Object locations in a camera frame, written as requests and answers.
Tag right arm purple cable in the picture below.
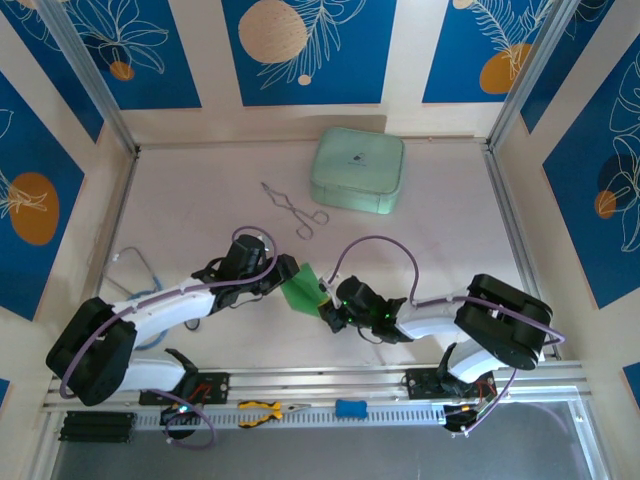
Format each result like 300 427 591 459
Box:
332 235 569 439

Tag black stacked blocks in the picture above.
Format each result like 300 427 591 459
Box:
58 410 137 444

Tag aluminium corner post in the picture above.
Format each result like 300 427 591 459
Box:
487 0 616 151
37 0 142 157

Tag aluminium frame rail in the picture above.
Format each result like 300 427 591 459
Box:
42 358 594 414

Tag metal scissor tongs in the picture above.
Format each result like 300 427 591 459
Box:
259 181 330 242

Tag blue bone shaped block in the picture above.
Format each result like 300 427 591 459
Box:
334 398 369 419

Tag black controller board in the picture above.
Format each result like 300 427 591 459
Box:
442 399 497 436
159 402 204 429

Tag green paper sheet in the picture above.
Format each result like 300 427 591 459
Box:
279 263 329 317

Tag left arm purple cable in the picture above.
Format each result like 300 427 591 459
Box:
59 226 281 449

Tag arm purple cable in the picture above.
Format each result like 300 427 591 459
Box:
59 226 281 449
332 235 569 439

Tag yellow handled pliers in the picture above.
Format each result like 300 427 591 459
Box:
237 399 312 429

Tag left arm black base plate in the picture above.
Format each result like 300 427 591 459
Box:
138 370 231 406

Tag mint green zip case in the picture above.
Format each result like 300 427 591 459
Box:
308 126 406 216

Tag aluminium side rail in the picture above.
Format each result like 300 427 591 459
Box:
484 144 559 361
74 147 141 371

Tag slotted grey cable duct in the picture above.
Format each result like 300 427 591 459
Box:
134 402 451 432

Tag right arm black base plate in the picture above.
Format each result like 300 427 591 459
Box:
399 367 496 401

